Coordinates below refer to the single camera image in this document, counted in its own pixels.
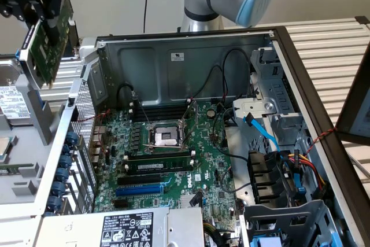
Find green graphics card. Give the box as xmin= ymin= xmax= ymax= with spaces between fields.
xmin=16 ymin=0 xmax=79 ymax=91

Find silver hard disk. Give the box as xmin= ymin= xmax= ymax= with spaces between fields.
xmin=0 ymin=58 xmax=31 ymax=128

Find open grey PC case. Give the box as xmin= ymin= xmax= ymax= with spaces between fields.
xmin=28 ymin=25 xmax=370 ymax=247

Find grey parts rack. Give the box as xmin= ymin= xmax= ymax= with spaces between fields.
xmin=0 ymin=73 xmax=63 ymax=204

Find silver CPU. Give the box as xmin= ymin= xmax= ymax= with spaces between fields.
xmin=0 ymin=136 xmax=16 ymax=164

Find thin metal locking lever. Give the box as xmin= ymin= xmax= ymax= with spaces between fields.
xmin=132 ymin=91 xmax=152 ymax=128

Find CPU socket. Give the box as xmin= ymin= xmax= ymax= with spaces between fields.
xmin=143 ymin=121 xmax=188 ymax=154

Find metal socket cover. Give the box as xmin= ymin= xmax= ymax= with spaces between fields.
xmin=178 ymin=99 xmax=201 ymax=147

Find blue expansion slot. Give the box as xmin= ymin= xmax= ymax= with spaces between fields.
xmin=114 ymin=185 xmax=163 ymax=198

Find green Dell motherboard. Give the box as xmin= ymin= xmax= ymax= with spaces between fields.
xmin=92 ymin=99 xmax=241 ymax=230

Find grey power supply with label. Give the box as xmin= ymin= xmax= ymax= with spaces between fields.
xmin=34 ymin=206 xmax=206 ymax=247

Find silver disk bay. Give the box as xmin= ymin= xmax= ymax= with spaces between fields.
xmin=232 ymin=46 xmax=308 ymax=155

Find silver chipset heat sink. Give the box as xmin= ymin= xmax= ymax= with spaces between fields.
xmin=179 ymin=193 xmax=203 ymax=209

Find black fan shroud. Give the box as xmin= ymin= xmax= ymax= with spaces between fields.
xmin=247 ymin=150 xmax=283 ymax=205

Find dark brown framed panel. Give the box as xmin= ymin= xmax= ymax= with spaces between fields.
xmin=336 ymin=51 xmax=370 ymax=145

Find blue plastic drive latch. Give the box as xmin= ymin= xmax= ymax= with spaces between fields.
xmin=250 ymin=237 xmax=283 ymax=247

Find grey disk bay cage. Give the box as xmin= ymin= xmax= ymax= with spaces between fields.
xmin=239 ymin=199 xmax=346 ymax=247

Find black looped wire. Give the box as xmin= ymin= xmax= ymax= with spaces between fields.
xmin=221 ymin=49 xmax=253 ymax=103
xmin=192 ymin=65 xmax=225 ymax=99
xmin=116 ymin=84 xmax=136 ymax=113

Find red black twisted wire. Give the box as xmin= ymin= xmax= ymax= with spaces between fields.
xmin=305 ymin=127 xmax=339 ymax=154
xmin=77 ymin=108 xmax=112 ymax=151

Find black wire across motherboard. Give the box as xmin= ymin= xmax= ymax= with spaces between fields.
xmin=210 ymin=107 xmax=251 ymax=161

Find long blue SATA wire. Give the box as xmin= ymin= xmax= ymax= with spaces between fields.
xmin=244 ymin=115 xmax=281 ymax=152

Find yellow black wire bundle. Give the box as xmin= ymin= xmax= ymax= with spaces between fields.
xmin=202 ymin=220 xmax=242 ymax=247

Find red yellow power wires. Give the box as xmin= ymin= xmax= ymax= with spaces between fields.
xmin=284 ymin=149 xmax=329 ymax=198

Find blue SATA wire with plug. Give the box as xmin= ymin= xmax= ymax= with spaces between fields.
xmin=282 ymin=158 xmax=308 ymax=195

